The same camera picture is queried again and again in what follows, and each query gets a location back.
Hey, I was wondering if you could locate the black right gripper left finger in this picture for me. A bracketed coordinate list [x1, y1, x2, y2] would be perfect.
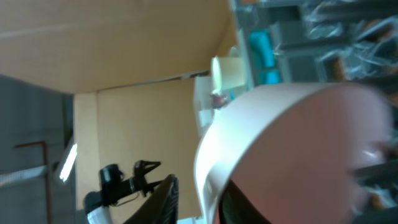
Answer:
[124, 174, 179, 224]

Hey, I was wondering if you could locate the clear plastic bin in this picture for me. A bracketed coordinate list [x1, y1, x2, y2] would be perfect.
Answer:
[193, 77, 214, 137]

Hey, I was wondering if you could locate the white paper cup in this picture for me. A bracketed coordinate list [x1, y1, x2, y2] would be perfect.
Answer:
[211, 56, 246, 93]

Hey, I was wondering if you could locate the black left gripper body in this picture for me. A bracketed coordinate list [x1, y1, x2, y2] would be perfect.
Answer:
[99, 160, 162, 206]

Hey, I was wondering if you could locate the teal plastic tray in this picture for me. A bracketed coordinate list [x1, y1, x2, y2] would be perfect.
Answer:
[249, 30, 281, 85]

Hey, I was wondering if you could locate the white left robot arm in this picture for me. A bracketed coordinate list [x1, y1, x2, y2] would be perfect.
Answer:
[83, 160, 161, 224]

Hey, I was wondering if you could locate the grey dishwasher rack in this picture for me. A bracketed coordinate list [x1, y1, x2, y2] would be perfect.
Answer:
[229, 0, 398, 215]

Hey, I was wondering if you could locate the pink bowl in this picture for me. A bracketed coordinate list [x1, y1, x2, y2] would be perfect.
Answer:
[194, 83, 392, 223]

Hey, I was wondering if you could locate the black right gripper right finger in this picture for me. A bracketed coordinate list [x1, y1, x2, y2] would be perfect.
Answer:
[218, 181, 271, 224]

